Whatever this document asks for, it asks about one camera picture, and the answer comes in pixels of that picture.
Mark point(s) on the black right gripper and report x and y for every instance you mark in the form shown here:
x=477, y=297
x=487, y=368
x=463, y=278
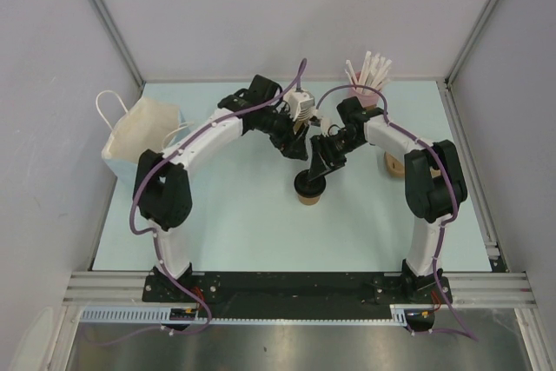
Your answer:
x=324, y=160

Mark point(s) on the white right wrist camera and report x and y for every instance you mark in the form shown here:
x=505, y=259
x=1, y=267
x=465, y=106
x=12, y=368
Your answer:
x=323, y=123

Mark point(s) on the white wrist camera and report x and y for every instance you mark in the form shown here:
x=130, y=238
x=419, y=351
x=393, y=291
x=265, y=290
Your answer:
x=323, y=123
x=301, y=104

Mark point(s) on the single brown paper cup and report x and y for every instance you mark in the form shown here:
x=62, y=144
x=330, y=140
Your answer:
x=308, y=200

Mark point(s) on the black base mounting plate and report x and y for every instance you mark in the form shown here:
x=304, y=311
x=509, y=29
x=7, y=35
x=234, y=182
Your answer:
x=304, y=296

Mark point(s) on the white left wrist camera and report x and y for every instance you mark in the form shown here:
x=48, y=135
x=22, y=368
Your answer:
x=301, y=104

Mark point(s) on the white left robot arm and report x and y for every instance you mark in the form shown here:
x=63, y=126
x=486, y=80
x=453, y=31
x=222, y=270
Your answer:
x=162, y=194

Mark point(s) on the light blue paper bag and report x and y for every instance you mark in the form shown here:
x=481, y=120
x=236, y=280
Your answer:
x=148, y=124

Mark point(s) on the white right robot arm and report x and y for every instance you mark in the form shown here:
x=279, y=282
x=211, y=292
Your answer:
x=434, y=184

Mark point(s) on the single black cup lid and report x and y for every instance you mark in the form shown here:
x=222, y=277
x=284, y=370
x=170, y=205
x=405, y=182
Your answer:
x=309, y=188

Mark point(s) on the aluminium frame rail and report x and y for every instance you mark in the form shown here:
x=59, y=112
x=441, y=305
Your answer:
x=491, y=290

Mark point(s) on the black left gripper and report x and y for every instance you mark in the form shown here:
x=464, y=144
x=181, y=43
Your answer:
x=288, y=143

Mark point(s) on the pink straw holder cup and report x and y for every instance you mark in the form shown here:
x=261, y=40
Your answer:
x=365, y=91

